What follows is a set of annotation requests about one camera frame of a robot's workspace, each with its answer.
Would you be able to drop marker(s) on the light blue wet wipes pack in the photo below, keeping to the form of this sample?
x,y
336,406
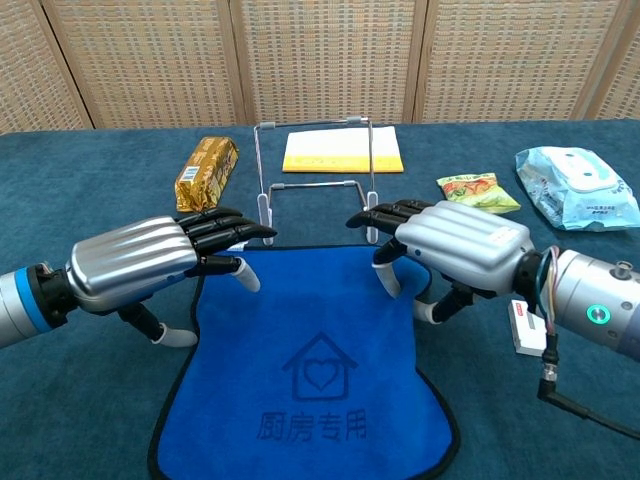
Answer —
x,y
575,190

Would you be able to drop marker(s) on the gold foil snack package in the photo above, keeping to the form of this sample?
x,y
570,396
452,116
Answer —
x,y
205,170

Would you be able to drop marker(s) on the small white box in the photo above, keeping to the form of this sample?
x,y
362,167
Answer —
x,y
527,335

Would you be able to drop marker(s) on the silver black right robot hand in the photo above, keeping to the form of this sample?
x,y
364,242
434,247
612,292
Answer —
x,y
465,245

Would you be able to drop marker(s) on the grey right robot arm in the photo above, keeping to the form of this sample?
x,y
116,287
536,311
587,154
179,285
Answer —
x,y
595,300

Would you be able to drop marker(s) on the white and yellow envelope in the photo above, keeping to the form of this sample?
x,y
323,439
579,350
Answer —
x,y
330,150

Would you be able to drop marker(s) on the yellow green snack bag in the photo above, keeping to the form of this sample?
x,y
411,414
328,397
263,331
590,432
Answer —
x,y
475,192

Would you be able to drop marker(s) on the blue kitchen towel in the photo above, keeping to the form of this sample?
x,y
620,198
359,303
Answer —
x,y
310,310

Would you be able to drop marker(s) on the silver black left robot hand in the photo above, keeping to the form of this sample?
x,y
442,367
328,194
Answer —
x,y
130,260

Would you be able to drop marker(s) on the woven bamboo folding screen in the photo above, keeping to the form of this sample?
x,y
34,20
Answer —
x,y
320,60

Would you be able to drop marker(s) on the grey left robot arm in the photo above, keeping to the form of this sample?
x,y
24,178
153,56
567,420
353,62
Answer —
x,y
20,305

